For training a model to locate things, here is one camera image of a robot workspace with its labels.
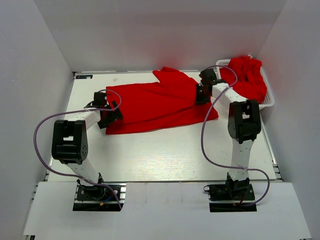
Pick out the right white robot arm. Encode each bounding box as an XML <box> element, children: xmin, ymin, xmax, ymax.
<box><xmin>195</xmin><ymin>68</ymin><xmax>261</xmax><ymax>200</ymax></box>

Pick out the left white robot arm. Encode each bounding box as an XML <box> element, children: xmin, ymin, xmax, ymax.
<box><xmin>51</xmin><ymin>90</ymin><xmax>123</xmax><ymax>200</ymax></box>

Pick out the red t-shirt pile in basket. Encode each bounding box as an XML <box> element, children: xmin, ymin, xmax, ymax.
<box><xmin>227</xmin><ymin>56</ymin><xmax>267</xmax><ymax>104</ymax></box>

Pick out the dark blue table label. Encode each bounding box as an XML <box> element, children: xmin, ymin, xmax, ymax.
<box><xmin>75</xmin><ymin>74</ymin><xmax>93</xmax><ymax>79</ymax></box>

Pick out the white plastic laundry basket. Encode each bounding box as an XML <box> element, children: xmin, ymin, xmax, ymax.
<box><xmin>216</xmin><ymin>59</ymin><xmax>275</xmax><ymax>110</ymax></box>

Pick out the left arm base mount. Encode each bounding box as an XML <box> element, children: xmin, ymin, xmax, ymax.
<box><xmin>72</xmin><ymin>183</ymin><xmax>126</xmax><ymax>212</ymax></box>

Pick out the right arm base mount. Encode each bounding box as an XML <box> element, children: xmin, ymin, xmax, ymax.
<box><xmin>203</xmin><ymin>184</ymin><xmax>257</xmax><ymax>213</ymax></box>

